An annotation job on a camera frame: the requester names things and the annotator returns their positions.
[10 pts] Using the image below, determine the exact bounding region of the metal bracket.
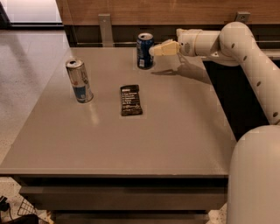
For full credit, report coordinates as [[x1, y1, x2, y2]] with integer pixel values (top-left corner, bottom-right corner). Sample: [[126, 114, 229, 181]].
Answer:
[[98, 13, 114, 47], [234, 11, 250, 23]]

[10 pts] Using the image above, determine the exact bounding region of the left metal bracket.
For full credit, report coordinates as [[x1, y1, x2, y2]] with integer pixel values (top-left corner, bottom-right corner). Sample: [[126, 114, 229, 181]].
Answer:
[[98, 13, 114, 47]]

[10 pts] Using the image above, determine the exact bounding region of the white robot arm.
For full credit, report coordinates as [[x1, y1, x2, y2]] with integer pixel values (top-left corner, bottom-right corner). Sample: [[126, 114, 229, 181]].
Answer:
[[149, 22, 280, 224]]

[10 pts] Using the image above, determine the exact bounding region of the black wire basket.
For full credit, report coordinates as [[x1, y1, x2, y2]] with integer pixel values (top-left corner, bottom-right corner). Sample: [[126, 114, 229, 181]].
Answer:
[[0, 196, 39, 224]]

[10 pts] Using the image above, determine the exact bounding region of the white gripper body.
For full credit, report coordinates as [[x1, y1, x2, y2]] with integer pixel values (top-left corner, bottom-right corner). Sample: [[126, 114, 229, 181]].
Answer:
[[176, 29, 200, 56]]

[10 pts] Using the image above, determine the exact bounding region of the silver red bull can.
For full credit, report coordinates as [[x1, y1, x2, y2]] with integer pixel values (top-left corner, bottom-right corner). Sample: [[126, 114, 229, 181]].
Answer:
[[66, 58, 94, 103]]

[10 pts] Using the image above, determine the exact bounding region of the wooden wall panel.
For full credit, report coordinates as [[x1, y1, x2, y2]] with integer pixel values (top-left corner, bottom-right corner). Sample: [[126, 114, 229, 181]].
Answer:
[[55, 0, 280, 25]]

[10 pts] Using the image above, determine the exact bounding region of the black snack bar wrapper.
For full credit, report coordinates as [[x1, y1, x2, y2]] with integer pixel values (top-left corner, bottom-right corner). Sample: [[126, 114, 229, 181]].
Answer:
[[120, 85, 143, 116]]

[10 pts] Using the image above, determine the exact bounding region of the blue pepsi can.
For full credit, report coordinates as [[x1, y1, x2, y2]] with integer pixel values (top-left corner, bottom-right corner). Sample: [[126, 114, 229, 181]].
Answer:
[[136, 32, 154, 69]]

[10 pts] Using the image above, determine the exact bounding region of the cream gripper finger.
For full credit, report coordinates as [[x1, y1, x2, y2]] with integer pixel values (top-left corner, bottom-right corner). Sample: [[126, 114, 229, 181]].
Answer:
[[149, 44, 179, 56], [156, 39, 180, 48]]

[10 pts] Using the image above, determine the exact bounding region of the right metal bracket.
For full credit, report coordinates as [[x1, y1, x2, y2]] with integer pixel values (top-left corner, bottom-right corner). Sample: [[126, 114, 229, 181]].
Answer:
[[234, 11, 250, 23]]

